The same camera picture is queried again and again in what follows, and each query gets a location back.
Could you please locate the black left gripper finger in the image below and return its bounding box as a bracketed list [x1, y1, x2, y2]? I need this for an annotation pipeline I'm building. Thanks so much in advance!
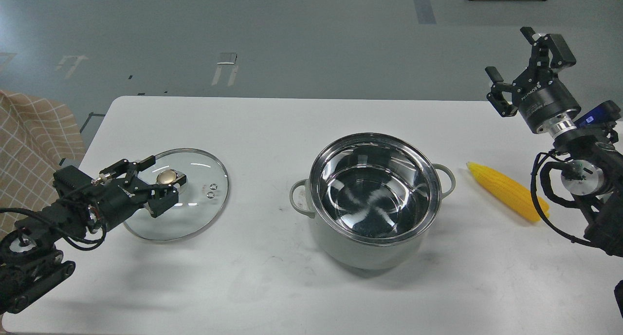
[99, 155, 156, 184]
[132, 174, 187, 218]

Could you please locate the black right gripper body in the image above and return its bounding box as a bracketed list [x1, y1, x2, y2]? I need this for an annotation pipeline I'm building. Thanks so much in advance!
[512, 77, 581, 134]

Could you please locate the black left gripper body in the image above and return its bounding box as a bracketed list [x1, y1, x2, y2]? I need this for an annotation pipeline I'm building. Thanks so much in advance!
[92, 183, 142, 231]

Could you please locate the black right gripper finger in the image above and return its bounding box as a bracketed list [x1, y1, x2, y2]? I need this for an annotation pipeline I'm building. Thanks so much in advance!
[520, 26, 577, 82]
[485, 66, 521, 117]

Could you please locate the glass pot lid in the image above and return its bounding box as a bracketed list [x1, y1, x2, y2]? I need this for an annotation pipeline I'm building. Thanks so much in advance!
[123, 148, 229, 242]

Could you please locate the yellow corn cob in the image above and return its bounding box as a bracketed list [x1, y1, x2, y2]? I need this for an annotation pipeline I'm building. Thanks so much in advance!
[466, 162, 542, 222]

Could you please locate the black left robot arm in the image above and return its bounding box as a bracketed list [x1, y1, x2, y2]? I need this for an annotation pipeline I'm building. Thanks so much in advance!
[0, 156, 187, 314]

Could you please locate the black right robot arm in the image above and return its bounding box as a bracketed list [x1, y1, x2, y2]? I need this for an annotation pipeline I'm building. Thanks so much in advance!
[485, 27, 623, 257]

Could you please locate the grey steel cooking pot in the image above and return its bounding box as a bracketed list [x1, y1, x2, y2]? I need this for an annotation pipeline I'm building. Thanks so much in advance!
[289, 132, 456, 270]

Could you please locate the beige checkered cloth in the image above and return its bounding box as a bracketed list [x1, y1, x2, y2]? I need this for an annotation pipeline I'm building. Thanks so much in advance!
[0, 90, 86, 211]

